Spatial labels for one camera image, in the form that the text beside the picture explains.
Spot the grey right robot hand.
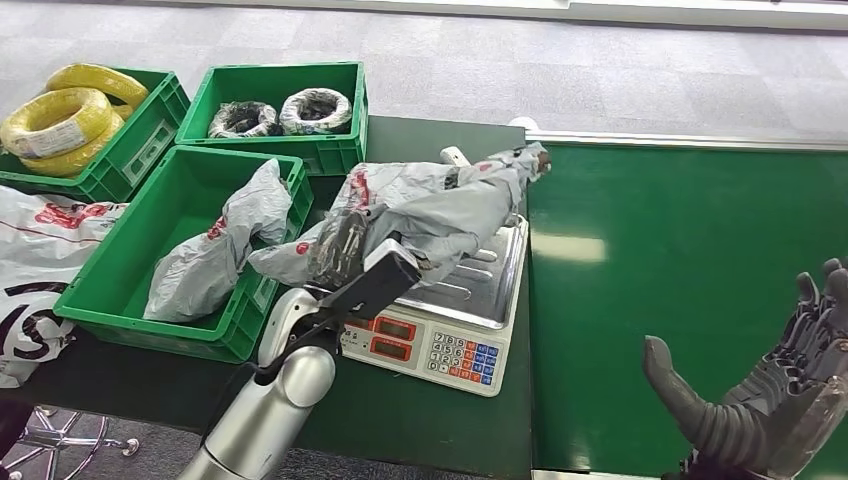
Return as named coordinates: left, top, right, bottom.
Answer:
left=642, top=256, right=848, bottom=480

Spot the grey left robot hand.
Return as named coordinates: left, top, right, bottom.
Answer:
left=307, top=210, right=374, bottom=293

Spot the grey plastic mailer package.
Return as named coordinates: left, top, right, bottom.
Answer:
left=248, top=141, right=552, bottom=294

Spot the crumpled grey mailer package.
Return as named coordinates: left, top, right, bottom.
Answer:
left=142, top=158, right=293, bottom=325

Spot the green conveyor belt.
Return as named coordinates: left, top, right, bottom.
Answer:
left=528, top=142, right=848, bottom=480

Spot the green crate holding grey package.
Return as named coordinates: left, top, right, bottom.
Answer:
left=52, top=144, right=315, bottom=366

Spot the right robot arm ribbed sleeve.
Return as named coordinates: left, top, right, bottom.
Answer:
left=662, top=396, right=791, bottom=480

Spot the white electronic weighing scale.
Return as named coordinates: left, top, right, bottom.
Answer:
left=337, top=210, right=531, bottom=399

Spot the green crate holding wrapped coils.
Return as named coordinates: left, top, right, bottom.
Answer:
left=174, top=60, right=370, bottom=178

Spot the green crate holding yellow coils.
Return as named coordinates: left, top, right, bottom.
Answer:
left=0, top=64, right=193, bottom=205

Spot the large white printed bag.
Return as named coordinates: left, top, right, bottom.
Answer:
left=0, top=184, right=129, bottom=390

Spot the chrome chair base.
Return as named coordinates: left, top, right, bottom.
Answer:
left=0, top=404, right=142, bottom=480

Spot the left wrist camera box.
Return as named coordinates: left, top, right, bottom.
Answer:
left=319, top=237, right=423, bottom=323

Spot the black wrapped wire coil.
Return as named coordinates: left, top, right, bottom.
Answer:
left=207, top=99, right=281, bottom=140

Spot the silver conveyor side rail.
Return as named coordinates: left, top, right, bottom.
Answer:
left=525, top=129, right=848, bottom=154

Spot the yellow wire coil with label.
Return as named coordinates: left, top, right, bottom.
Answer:
left=0, top=86, right=115, bottom=161

